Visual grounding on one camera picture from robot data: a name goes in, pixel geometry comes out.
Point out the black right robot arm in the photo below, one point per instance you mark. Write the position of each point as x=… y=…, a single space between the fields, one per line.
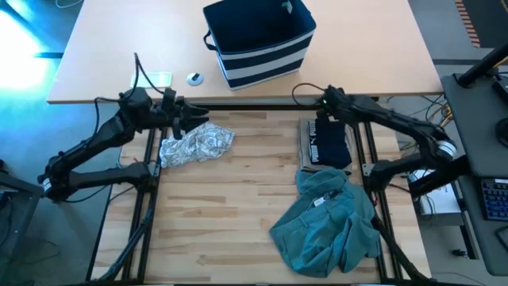
x=397 y=123

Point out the navy Puma boxer briefs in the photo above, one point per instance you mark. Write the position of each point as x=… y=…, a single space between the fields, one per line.
x=331 y=143

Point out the dark rug with orange stripes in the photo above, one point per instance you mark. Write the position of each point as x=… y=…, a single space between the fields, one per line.
x=492 y=20

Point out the small red tag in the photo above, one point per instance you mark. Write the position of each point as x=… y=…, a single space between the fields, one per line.
x=375 y=202

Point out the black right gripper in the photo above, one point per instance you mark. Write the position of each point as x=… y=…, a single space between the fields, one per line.
x=331 y=99

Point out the black metal table frame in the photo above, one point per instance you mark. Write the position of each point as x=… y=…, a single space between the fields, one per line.
x=145 y=246

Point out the black diagonal desk leg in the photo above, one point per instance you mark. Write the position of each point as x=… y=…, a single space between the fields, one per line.
x=444 y=176

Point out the black keyboard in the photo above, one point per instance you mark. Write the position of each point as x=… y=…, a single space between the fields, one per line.
x=496 y=198

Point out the small black plug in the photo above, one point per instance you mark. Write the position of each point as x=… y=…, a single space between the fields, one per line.
x=458 y=252

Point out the black side desk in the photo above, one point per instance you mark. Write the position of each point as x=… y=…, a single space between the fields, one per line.
x=472 y=131

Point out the navy white striped fabric bin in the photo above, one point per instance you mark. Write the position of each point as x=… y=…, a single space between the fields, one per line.
x=262 y=59

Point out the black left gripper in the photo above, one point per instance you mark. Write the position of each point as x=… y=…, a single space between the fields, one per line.
x=176 y=115

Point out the beige khaki shorts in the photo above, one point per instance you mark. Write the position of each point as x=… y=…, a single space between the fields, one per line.
x=303 y=159

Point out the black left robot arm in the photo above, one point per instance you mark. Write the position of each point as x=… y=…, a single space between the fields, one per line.
x=99 y=139

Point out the white leaf-print cloth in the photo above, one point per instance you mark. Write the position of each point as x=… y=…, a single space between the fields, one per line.
x=198 y=145

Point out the white box device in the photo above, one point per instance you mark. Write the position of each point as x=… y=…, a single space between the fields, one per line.
x=440 y=204

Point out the white smartphone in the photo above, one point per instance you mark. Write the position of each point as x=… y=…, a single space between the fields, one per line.
x=158 y=79

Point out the grey metal stand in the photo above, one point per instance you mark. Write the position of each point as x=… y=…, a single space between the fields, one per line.
x=16 y=190

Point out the black round base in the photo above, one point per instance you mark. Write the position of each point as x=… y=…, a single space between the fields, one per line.
x=503 y=133

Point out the light brown desk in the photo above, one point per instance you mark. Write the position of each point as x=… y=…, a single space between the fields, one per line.
x=119 y=39

